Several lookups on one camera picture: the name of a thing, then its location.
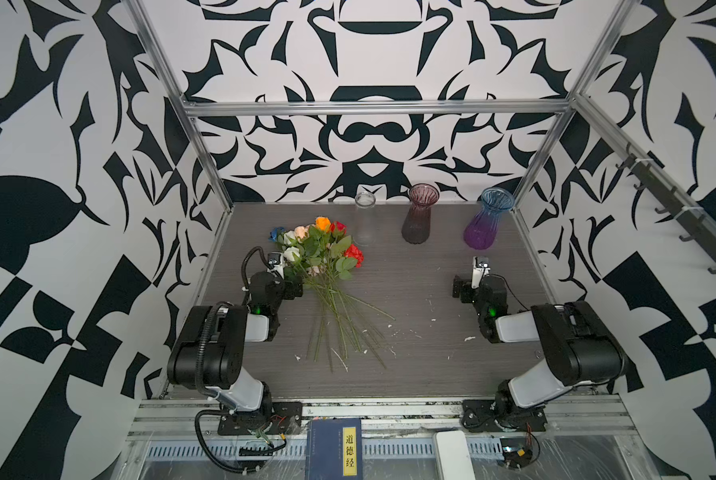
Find blue purple glass vase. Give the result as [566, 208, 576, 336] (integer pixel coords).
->
[463, 187, 515, 250]

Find blue book yellow label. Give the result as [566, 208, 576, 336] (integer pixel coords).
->
[305, 418, 364, 480]

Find clear glass vase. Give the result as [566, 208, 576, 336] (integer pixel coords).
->
[354, 191, 376, 247]

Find dark purple glass vase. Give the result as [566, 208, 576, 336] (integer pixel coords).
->
[401, 183, 440, 244]

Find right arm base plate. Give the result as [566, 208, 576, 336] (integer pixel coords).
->
[460, 398, 547, 433]

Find bunch of artificial flowers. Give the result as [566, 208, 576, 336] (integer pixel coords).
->
[270, 216, 393, 368]

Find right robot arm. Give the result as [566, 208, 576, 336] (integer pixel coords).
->
[452, 274, 628, 432]

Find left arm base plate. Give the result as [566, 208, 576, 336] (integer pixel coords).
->
[218, 402, 303, 436]

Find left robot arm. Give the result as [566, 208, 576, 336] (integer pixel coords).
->
[167, 272, 303, 417]

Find white rectangular device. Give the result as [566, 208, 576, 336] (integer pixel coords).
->
[433, 430, 476, 480]

